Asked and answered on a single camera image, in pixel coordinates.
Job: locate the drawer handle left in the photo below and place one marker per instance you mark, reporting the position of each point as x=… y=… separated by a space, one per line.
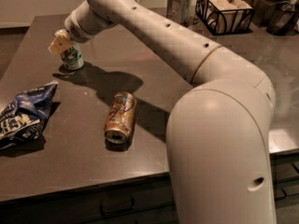
x=113 y=207

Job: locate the blue crumpled chip bag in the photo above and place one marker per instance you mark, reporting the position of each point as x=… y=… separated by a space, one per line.
x=24 y=117

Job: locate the dark glass container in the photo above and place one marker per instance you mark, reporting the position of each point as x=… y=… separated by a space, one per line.
x=283 y=21

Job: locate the black wire napkin basket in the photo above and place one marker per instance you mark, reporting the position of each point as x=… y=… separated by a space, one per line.
x=225 y=17

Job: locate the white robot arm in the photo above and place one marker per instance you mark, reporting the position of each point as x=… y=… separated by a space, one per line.
x=217 y=133

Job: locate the green white 7up can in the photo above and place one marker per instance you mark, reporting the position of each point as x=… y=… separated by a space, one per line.
x=72 y=58

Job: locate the orange soda can lying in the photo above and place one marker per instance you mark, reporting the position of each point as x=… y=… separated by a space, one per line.
x=120 y=119

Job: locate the dark box with jar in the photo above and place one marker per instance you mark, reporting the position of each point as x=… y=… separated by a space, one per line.
x=263 y=2

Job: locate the metal cup with utensils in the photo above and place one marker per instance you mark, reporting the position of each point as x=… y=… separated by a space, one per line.
x=179 y=11

